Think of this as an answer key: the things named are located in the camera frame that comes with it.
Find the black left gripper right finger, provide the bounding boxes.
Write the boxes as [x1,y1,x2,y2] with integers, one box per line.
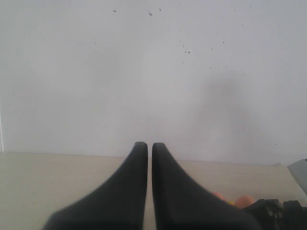
[152,143,261,230]

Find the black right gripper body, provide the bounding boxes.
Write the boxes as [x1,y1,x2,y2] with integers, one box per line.
[243,199,307,230]

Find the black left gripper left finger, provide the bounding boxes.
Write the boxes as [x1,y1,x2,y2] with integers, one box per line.
[43,142,148,230]

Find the brown egg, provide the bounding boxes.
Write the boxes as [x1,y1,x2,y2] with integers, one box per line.
[212,192,226,201]
[234,195,255,209]

